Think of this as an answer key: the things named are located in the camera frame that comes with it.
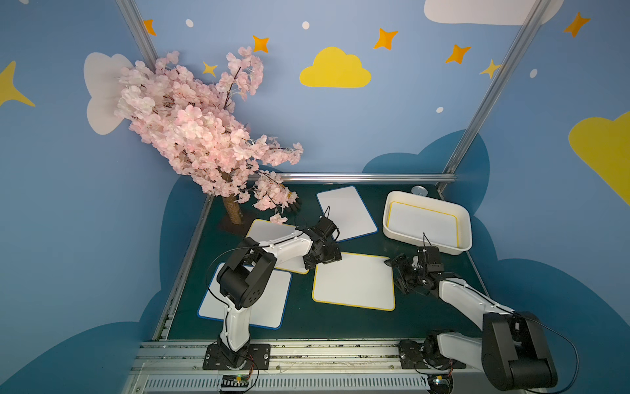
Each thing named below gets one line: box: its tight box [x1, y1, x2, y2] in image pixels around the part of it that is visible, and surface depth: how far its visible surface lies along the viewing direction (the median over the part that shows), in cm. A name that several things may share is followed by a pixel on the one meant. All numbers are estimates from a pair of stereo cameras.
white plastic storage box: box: [383, 190, 472, 256], surface depth 111 cm
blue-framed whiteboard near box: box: [316, 185, 379, 243], surface depth 117 cm
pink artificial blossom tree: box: [114, 47, 304, 225], surface depth 70 cm
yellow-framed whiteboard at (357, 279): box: [312, 251, 396, 312], surface depth 92 cm
